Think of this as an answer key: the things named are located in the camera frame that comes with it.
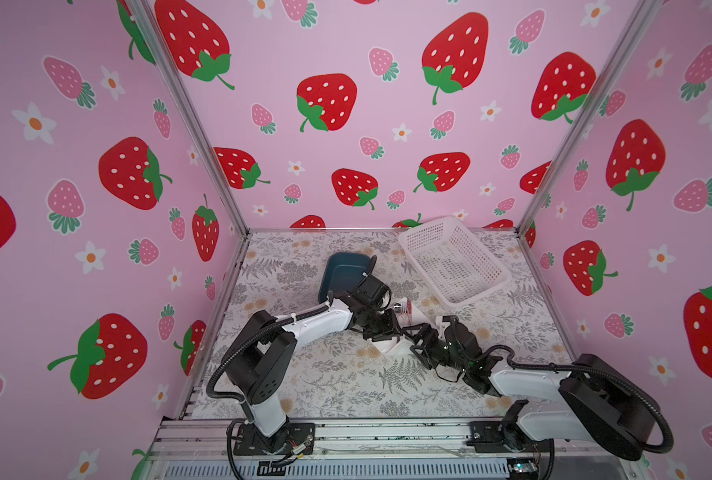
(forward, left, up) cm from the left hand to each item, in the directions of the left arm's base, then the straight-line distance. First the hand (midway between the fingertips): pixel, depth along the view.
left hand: (403, 334), depth 84 cm
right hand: (-1, 0, 0) cm, 1 cm away
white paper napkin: (+10, -3, -8) cm, 13 cm away
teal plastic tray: (+28, +19, -6) cm, 35 cm away
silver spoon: (+13, 0, -7) cm, 14 cm away
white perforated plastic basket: (+31, -22, -7) cm, 39 cm away
